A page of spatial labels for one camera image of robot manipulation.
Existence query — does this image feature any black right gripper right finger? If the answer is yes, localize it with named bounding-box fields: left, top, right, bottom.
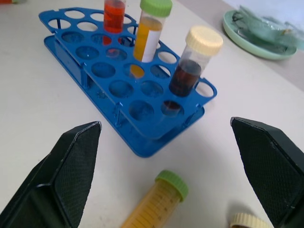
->
left=230, top=116, right=304, bottom=228

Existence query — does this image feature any cream-capped dark brown tube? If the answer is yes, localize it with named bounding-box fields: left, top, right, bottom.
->
left=161, top=25, right=224, bottom=118

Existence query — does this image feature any blue tube rack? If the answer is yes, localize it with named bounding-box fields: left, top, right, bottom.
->
left=38, top=8, right=218, bottom=158

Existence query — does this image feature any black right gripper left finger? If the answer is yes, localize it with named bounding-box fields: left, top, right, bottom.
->
left=0, top=121, right=102, bottom=228

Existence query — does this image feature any red liquid tube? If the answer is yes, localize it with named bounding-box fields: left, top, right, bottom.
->
left=102, top=0, right=126, bottom=57

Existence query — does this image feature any green-capped yellow graduated tube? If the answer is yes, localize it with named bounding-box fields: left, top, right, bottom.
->
left=121, top=169, right=189, bottom=228

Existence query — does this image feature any clear plastic wrap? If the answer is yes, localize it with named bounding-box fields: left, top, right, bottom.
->
left=231, top=5, right=304, bottom=51

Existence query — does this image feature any pale green plate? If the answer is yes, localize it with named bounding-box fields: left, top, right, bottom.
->
left=222, top=9, right=297, bottom=60

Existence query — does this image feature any green-capped yellow tube with label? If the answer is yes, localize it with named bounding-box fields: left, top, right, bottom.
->
left=129, top=0, right=173, bottom=79

